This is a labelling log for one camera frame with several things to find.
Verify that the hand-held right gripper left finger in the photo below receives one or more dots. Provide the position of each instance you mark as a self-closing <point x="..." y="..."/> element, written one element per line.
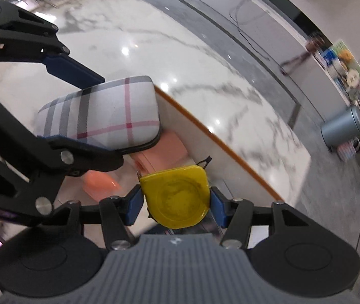
<point x="135" y="204"/>

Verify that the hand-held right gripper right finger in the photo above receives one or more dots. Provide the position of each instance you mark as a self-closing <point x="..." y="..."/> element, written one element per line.
<point x="216" y="205"/>

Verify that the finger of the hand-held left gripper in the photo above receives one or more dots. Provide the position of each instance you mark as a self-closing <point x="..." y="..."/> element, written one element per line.
<point x="72" y="68"/>
<point x="81" y="156"/>

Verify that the glossy orange pear-shaped toy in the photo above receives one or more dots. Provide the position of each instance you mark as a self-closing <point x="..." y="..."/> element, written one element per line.
<point x="99" y="183"/>

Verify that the yellow tape measure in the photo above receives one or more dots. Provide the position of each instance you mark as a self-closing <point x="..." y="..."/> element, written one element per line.
<point x="175" y="196"/>

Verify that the white storage box orange rim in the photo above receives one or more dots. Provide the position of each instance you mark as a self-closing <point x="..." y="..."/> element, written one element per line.
<point x="230" y="161"/>

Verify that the plaid glasses case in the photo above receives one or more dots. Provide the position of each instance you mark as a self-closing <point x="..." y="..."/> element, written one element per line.
<point x="104" y="114"/>

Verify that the pink rectangular box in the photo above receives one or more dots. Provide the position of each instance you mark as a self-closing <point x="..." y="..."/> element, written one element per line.
<point x="164" y="152"/>

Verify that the pink striped bag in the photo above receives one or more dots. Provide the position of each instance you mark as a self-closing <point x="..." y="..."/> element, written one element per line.
<point x="346" y="148"/>

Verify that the grey cylindrical trash can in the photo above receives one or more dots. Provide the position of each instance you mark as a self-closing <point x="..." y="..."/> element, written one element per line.
<point x="344" y="126"/>

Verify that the brown tripod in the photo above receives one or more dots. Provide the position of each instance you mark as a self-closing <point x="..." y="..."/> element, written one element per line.
<point x="297" y="58"/>

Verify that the colourful printed gift box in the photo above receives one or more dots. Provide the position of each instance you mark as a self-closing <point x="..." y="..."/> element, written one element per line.
<point x="343" y="63"/>

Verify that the long white media console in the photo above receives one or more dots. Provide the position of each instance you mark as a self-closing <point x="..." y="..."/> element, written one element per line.
<point x="294" y="22"/>

